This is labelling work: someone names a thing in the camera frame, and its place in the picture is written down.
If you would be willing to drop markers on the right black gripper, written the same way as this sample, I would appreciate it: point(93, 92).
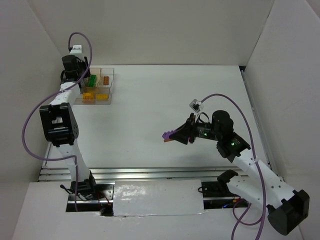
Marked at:
point(190, 128)

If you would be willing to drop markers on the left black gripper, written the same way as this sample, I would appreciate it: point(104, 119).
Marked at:
point(85, 73)

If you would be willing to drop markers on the purple brown green lego stack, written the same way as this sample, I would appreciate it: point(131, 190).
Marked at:
point(166, 135)

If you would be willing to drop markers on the green sloped lego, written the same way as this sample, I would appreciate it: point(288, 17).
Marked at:
point(93, 78)

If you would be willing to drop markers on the yellow orange rounded lego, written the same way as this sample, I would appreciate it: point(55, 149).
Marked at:
point(88, 97)

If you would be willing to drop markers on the yellow rectangular lego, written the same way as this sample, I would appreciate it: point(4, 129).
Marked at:
point(102, 96)

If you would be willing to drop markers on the green square lego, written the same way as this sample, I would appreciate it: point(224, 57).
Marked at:
point(91, 84)

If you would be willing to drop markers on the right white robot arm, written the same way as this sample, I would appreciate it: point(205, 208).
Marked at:
point(283, 206)

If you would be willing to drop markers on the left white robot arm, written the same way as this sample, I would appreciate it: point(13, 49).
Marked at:
point(61, 129)

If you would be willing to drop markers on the clear compartment organizer tray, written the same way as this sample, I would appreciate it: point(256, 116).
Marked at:
point(99, 88)

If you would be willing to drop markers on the white taped cover plate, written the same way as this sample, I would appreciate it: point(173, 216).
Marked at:
point(157, 198)

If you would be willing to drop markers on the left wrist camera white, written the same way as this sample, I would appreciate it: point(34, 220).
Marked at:
point(75, 49)

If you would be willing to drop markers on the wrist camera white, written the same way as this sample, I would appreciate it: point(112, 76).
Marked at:
point(75, 49)
point(197, 108)

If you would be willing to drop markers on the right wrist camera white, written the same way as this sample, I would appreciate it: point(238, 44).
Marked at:
point(197, 108)

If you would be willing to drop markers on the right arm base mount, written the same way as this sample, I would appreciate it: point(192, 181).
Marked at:
point(216, 194)

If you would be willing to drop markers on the right side aluminium rail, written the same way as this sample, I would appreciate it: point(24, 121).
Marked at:
point(262, 136)

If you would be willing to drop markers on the aluminium rail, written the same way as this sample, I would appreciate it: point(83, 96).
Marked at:
point(115, 174)
point(46, 156)
point(262, 136)

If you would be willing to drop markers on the aluminium front rail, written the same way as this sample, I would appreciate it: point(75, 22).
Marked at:
point(115, 174)

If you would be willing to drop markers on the left side aluminium rail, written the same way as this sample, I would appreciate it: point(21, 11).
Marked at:
point(46, 156)

